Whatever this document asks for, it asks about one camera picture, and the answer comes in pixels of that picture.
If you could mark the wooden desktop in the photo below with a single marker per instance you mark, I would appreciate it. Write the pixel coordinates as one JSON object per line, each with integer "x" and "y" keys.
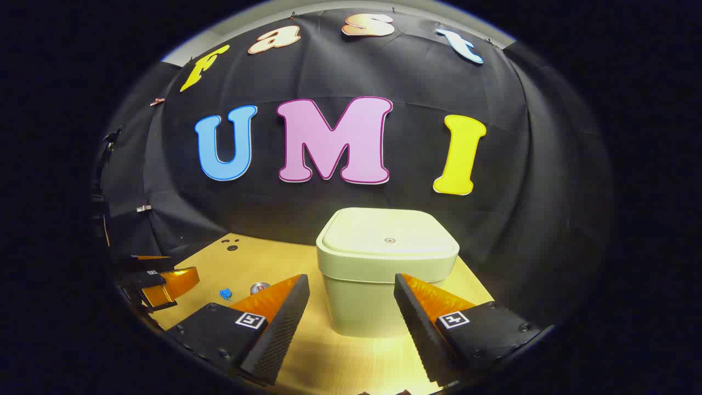
{"x": 340, "y": 362}

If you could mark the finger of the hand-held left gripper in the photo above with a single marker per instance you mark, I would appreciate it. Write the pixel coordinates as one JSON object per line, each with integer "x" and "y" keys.
{"x": 145, "y": 264}
{"x": 175, "y": 282}

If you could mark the small black clamp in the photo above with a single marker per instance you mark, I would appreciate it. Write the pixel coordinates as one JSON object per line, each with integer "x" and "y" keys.
{"x": 113, "y": 138}

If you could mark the orange pop can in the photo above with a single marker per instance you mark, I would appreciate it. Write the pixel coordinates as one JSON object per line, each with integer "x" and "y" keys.
{"x": 260, "y": 287}

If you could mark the pale green desktop garbage bin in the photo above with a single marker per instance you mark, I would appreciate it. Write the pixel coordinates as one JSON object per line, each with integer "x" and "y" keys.
{"x": 378, "y": 274}

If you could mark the blue paper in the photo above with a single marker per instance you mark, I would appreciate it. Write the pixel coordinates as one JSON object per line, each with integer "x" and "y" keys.
{"x": 225, "y": 294}

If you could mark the black backdrop cloth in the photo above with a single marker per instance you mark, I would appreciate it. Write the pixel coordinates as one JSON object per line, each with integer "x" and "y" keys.
{"x": 417, "y": 77}

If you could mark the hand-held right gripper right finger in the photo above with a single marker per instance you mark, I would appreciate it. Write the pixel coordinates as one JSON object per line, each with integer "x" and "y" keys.
{"x": 425, "y": 334}

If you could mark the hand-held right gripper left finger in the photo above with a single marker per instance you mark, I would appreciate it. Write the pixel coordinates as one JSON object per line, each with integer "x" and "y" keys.
{"x": 277, "y": 334}

